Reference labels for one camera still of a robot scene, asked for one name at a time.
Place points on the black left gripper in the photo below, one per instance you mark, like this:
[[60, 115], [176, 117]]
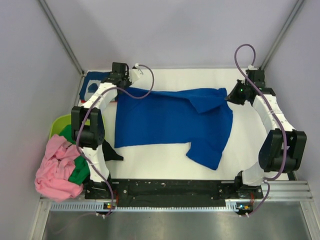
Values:
[[126, 76]]

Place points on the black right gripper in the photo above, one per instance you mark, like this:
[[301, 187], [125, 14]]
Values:
[[240, 84]]

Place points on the royal blue printed t-shirt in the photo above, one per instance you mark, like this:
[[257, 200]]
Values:
[[199, 116]]

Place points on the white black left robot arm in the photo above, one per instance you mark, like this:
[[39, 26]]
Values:
[[87, 123]]

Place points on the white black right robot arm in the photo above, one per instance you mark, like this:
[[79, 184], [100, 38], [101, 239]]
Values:
[[282, 143]]

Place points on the folded navy cartoon t-shirt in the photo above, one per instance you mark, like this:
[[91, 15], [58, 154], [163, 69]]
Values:
[[91, 83]]

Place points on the folded red t-shirt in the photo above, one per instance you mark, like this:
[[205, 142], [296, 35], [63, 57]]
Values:
[[114, 100]]

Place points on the lime green plastic basket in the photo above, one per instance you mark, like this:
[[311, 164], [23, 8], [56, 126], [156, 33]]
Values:
[[62, 127]]

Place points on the black crumpled t-shirt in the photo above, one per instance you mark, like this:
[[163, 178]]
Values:
[[109, 153]]

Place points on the green crumpled t-shirt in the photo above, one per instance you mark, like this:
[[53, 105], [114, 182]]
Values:
[[81, 173]]

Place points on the pink crumpled t-shirt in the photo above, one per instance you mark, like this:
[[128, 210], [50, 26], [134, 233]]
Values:
[[57, 165]]

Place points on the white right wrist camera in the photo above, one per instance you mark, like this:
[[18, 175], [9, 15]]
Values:
[[251, 67]]

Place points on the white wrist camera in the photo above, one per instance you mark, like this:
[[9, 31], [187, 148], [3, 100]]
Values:
[[251, 67], [135, 73]]

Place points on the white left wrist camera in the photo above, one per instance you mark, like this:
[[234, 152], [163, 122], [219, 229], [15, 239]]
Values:
[[135, 73]]

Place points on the aluminium frame rail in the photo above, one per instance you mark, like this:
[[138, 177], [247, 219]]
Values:
[[289, 190]]

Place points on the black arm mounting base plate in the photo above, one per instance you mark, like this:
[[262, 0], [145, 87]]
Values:
[[167, 193]]

